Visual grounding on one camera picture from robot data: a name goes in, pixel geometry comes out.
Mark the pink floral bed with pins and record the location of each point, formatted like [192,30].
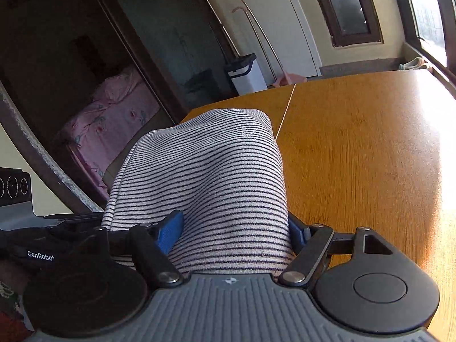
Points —
[95,137]

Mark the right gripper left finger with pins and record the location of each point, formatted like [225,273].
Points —
[164,234]

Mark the dark grey bin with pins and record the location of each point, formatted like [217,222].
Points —
[202,89]

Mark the white bin black lid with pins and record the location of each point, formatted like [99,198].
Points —
[245,74]

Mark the dark framed frosted window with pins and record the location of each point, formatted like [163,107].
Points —
[351,22]

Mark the grey striped sweater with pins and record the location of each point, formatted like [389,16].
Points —
[223,171]

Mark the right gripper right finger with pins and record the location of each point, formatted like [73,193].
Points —
[317,236]

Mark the green slippers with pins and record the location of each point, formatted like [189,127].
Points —
[418,63]

